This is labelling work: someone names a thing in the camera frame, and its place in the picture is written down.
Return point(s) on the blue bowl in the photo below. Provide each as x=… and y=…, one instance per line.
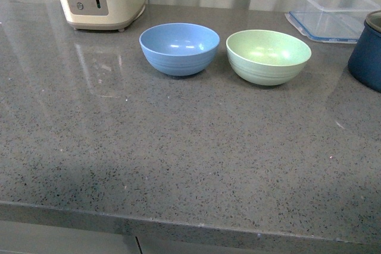
x=179, y=49

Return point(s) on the green bowl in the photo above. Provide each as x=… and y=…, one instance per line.
x=266, y=57

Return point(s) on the grey cabinet door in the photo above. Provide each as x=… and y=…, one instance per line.
x=154, y=245

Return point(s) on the clear plastic food container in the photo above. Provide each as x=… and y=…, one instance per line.
x=336, y=21

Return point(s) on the dark blue saucepan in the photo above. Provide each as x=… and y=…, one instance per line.
x=364, y=62

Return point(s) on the grey cabinet drawer front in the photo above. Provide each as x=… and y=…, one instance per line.
x=17, y=237

